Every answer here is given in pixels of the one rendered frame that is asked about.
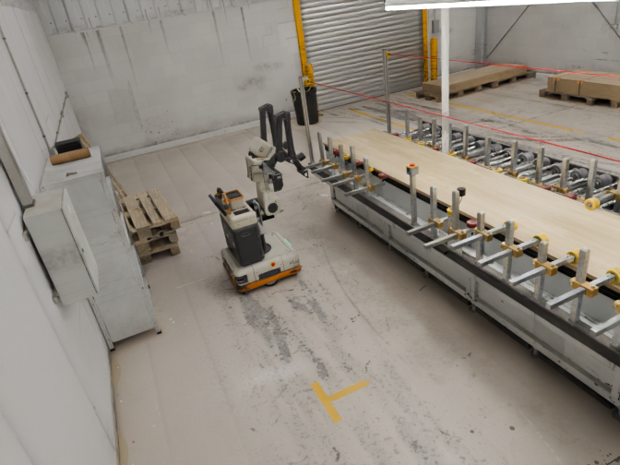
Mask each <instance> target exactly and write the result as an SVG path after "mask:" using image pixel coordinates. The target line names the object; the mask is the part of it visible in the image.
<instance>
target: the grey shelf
mask: <svg viewBox="0 0 620 465"><path fill-rule="evenodd" d="M89 152H90V155H91V157H87V158H84V159H80V160H76V161H70V162H65V163H61V164H57V165H54V166H53V165H52V164H51V161H50V158H47V162H46V165H45V169H44V173H43V177H42V183H41V185H40V189H41V191H42V192H46V191H50V190H54V189H57V188H61V187H63V189H64V187H65V188H66V191H67V193H68V195H69V197H70V200H71V202H72V204H73V207H74V209H75V212H76V213H77V217H78V220H79V222H80V224H81V227H82V229H83V232H84V233H85V236H86V238H87V241H88V243H89V247H90V249H91V252H92V254H93V256H94V258H95V261H96V263H97V266H98V275H99V290H100V293H99V294H97V295H95V296H93V297H94V299H93V297H89V298H88V299H89V302H90V304H91V307H92V309H93V311H94V314H95V316H96V317H97V319H98V322H99V324H100V326H101V330H102V332H103V335H104V337H105V338H106V340H107V343H108V345H109V347H110V351H111V352H112V351H115V347H114V346H113V342H116V341H118V340H122V339H125V338H127V337H130V336H133V335H136V334H137V333H140V332H143V331H146V330H149V329H151V328H154V327H155V329H156V332H157V334H161V329H160V327H159V324H158V320H157V318H156V317H155V313H154V309H153V305H152V301H151V297H150V293H149V288H150V287H149V283H148V281H147V277H146V275H145V272H144V269H143V268H142V265H141V262H140V259H139V256H138V254H137V250H136V246H135V244H134V242H133V239H132V236H131V233H130V231H129V228H128V226H127V223H126V220H125V215H124V212H123V211H122V208H121V205H120V202H119V200H118V197H117V195H116V192H115V189H114V187H113V182H112V178H111V176H110V175H109V172H108V169H107V166H106V163H105V160H104V158H103V156H102V153H101V147H100V146H96V147H92V148H89ZM105 170H106V171H105ZM74 172H77V174H75V175H72V176H67V177H66V173H74ZM104 174H105V175H106V177H105V175H104ZM117 203H118V204H117ZM115 204H116V206H115ZM117 209H118V211H119V212H120V217H119V214H118V211H117ZM120 210H121V211H120ZM112 212H113V213H112ZM113 216H114V218H113ZM116 216H117V217H116ZM114 219H115V220H114ZM115 222H116V223H115ZM116 224H117V226H118V228H117V226H116ZM119 225H120V226H119ZM120 227H121V228H120ZM118 229H119V231H118ZM119 232H120V233H119ZM120 234H121V236H122V238H121V236H120ZM129 237H130V238H129ZM130 239H131V240H130ZM131 241H132V242H131ZM143 276H144V277H143ZM153 325H154V326H153ZM112 341H113V342H112ZM110 343H111V344H110Z"/></svg>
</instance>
